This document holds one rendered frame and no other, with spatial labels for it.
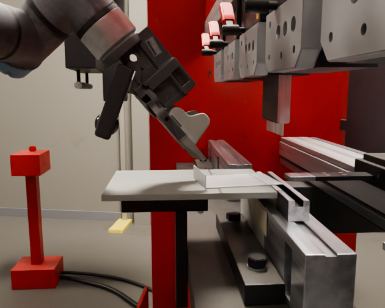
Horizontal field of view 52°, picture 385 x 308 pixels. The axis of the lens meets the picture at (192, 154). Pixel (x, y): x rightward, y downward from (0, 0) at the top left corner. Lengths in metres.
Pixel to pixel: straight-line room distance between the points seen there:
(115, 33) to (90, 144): 3.00
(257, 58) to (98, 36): 0.24
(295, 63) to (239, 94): 1.09
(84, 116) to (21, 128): 0.60
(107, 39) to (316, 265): 0.40
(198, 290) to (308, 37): 0.36
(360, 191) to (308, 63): 0.51
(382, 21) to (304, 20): 0.16
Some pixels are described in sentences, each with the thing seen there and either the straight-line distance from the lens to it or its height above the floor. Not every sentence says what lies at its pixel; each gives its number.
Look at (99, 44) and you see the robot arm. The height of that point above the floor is 1.22.
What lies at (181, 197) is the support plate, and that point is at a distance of 0.59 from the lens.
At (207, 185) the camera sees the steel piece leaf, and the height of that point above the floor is 1.00.
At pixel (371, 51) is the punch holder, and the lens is 0.30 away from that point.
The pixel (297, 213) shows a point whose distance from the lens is 0.57.
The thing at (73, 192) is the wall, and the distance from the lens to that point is 3.72.
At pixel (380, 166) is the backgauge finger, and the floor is 1.02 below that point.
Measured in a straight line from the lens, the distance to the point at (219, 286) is 0.59.
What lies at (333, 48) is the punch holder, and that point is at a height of 1.19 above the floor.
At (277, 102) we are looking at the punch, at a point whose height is 1.13.
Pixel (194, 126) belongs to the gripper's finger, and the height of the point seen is 1.10.
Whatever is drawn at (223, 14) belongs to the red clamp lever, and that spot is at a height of 1.29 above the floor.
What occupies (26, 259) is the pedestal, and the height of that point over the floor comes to 0.12.
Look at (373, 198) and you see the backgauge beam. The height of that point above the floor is 0.94.
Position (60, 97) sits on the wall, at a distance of 3.64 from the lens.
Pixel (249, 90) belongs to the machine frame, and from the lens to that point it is 1.54.
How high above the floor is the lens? 1.15
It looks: 9 degrees down
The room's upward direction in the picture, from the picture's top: straight up
